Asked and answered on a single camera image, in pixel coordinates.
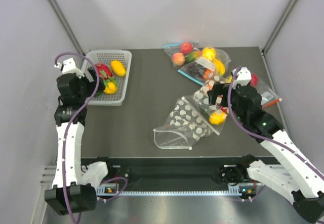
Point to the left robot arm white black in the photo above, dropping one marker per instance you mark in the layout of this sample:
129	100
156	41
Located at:
74	191

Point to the red fake strawberry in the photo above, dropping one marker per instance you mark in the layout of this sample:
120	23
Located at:
105	73

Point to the grey slotted cable duct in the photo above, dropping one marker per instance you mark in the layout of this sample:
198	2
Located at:
110	190

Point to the orange zip bag with fruit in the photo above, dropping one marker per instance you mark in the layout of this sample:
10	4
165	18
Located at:
269	97

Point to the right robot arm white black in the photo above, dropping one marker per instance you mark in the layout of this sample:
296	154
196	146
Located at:
303	185

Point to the clear bag with apple peach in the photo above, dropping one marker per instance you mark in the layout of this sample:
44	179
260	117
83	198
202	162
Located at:
173	48

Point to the red fake apple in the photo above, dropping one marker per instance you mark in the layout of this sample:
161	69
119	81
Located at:
186	48

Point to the blue zip bag with grapes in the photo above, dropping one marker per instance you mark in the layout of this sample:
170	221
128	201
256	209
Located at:
198	70

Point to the polka dot zip bag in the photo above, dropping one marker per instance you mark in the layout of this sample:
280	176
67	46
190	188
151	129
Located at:
201	97
185	125

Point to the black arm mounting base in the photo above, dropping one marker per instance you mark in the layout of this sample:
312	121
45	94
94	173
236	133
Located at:
175	174

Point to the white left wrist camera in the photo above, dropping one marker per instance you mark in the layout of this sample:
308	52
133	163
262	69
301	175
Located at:
69	67

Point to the polka dot zip bag front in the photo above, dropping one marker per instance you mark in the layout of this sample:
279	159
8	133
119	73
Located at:
185	125

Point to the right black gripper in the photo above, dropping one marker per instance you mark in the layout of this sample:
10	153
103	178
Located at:
218	89

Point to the fake peach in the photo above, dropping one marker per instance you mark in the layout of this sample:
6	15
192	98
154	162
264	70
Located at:
178	59

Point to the polka dot zip bag right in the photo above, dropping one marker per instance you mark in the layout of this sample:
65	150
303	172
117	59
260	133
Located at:
201	97

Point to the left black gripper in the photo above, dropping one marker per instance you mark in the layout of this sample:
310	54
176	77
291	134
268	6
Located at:
92	85

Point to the yellow fake mango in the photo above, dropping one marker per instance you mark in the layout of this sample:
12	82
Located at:
118	68
110	88

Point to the clear bag with lemon banana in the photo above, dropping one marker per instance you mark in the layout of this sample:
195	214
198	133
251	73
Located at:
218	57

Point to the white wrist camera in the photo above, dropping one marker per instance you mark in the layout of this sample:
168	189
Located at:
242	78
69	67

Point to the yellow fake lemon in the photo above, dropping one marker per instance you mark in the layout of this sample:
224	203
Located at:
217	117

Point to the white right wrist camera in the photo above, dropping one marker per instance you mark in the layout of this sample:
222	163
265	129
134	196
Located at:
242	78

